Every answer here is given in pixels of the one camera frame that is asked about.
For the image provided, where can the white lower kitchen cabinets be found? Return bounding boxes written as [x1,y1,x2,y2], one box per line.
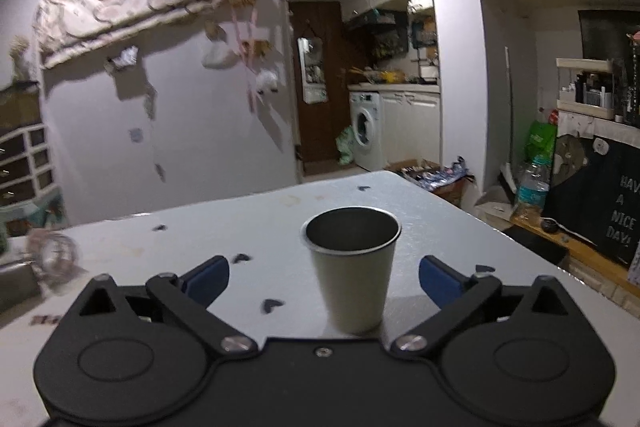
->
[378,90,442,168]

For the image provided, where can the white washing machine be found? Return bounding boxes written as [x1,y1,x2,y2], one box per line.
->
[349,91,385,172]

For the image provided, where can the cardboard box of packets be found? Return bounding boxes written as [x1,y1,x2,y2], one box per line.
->
[389,156,476,208]

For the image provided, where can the black lettered sign board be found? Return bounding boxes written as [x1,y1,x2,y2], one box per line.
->
[542,135,640,266]

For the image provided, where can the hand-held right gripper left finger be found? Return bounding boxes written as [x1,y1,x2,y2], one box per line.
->
[75,255,259,353]

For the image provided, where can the green patterned bag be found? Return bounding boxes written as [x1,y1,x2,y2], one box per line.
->
[335,125,357,166]

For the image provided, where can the white storage rack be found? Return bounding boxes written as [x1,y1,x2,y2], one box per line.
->
[556,57,622,122]

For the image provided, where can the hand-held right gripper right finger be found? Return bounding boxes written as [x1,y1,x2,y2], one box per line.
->
[389,256,566,354]

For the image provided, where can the hanging wall mirror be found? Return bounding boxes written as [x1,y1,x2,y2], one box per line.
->
[297,36,328,104]

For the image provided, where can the steel cup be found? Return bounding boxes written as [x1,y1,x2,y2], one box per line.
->
[301,206,403,335]

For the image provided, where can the green shopping bag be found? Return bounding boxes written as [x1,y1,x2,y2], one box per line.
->
[523,119,559,164]

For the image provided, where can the white drawer cabinet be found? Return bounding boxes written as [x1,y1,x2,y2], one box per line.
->
[0,81,66,238]

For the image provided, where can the clear plastic water bottle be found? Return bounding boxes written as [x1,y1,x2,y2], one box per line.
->
[514,157,551,226]

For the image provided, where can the wooden door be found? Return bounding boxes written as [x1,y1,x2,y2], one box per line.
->
[289,0,357,176]

